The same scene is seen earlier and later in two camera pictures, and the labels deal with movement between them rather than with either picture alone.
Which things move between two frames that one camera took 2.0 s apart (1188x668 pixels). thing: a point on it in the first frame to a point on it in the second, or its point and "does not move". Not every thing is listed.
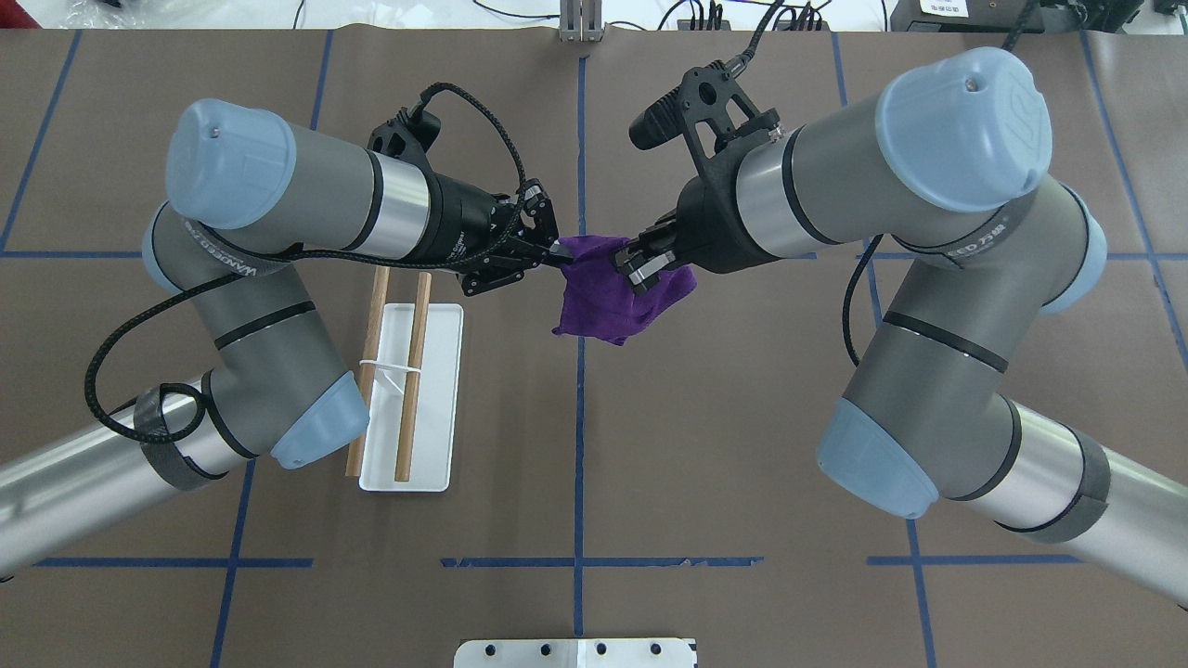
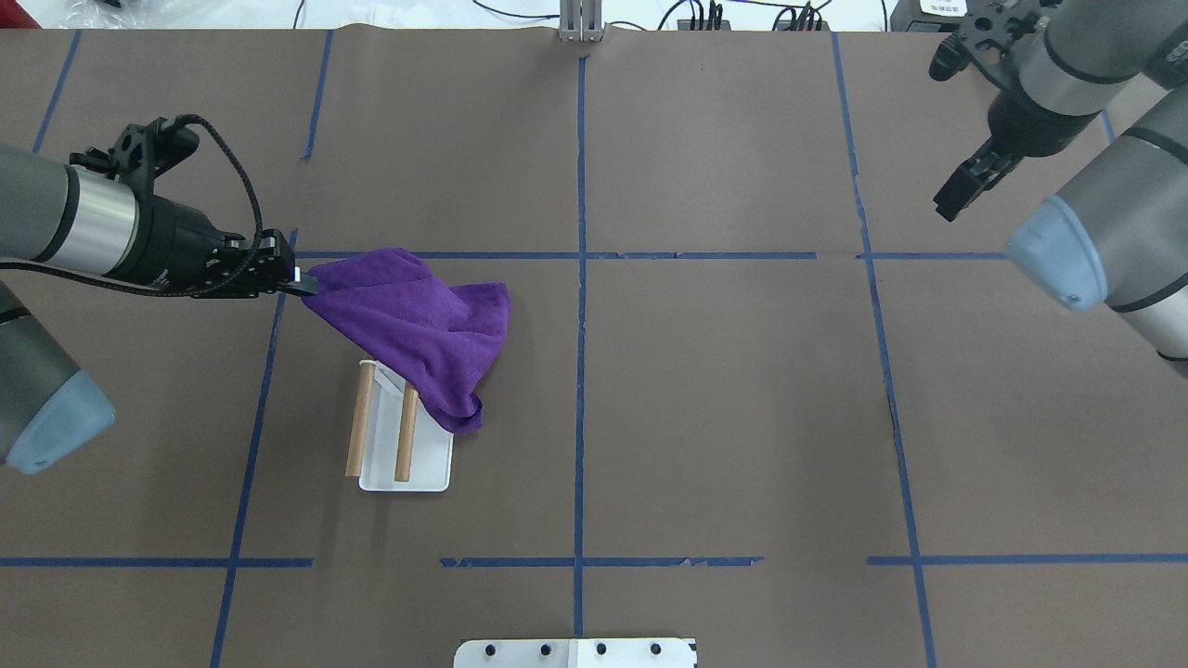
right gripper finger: [661, 236] to [1013, 136]
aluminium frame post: [581, 20] does not move
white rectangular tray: [408, 385] does not move
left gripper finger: [541, 210] to [304, 284]
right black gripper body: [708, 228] to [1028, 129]
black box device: [962, 16] does not move
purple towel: [599, 300] to [441, 340]
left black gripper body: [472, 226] to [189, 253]
